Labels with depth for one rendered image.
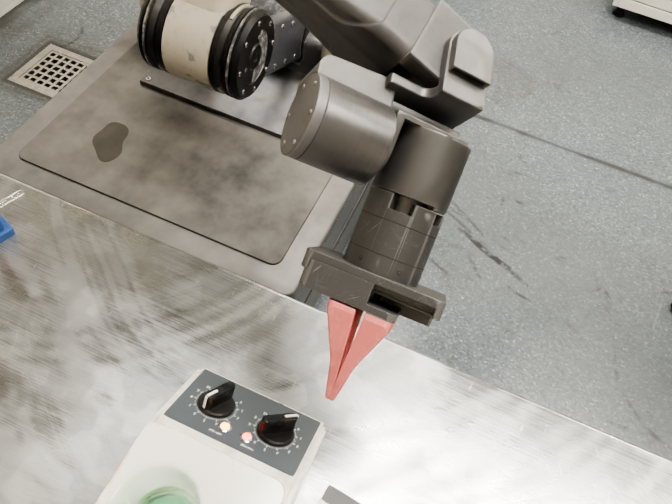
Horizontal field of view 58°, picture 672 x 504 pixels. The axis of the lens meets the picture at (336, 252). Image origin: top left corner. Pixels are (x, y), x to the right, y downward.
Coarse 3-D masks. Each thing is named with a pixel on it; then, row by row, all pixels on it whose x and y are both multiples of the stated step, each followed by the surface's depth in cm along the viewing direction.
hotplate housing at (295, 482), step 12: (240, 384) 56; (156, 420) 49; (168, 420) 49; (192, 432) 48; (324, 432) 54; (216, 444) 48; (312, 444) 51; (240, 456) 48; (312, 456) 51; (264, 468) 48; (300, 468) 49; (288, 480) 47; (300, 480) 48; (288, 492) 46
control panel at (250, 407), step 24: (192, 384) 53; (216, 384) 54; (168, 408) 50; (192, 408) 51; (240, 408) 52; (264, 408) 53; (288, 408) 54; (216, 432) 49; (240, 432) 50; (312, 432) 53; (264, 456) 49; (288, 456) 49
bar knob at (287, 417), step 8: (264, 416) 50; (272, 416) 50; (280, 416) 51; (288, 416) 51; (296, 416) 51; (264, 424) 50; (272, 424) 50; (280, 424) 50; (288, 424) 51; (264, 432) 50; (272, 432) 50; (280, 432) 51; (288, 432) 51; (264, 440) 50; (272, 440) 50; (280, 440) 50; (288, 440) 50
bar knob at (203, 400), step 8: (224, 384) 52; (232, 384) 52; (208, 392) 50; (216, 392) 51; (224, 392) 51; (232, 392) 52; (200, 400) 51; (208, 400) 50; (216, 400) 51; (224, 400) 52; (232, 400) 53; (200, 408) 51; (208, 408) 50; (216, 408) 51; (224, 408) 51; (232, 408) 52; (216, 416) 51; (224, 416) 51
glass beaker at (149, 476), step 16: (144, 464) 38; (160, 464) 38; (176, 464) 38; (128, 480) 38; (144, 480) 39; (160, 480) 41; (176, 480) 41; (192, 480) 38; (112, 496) 37; (128, 496) 39; (192, 496) 42
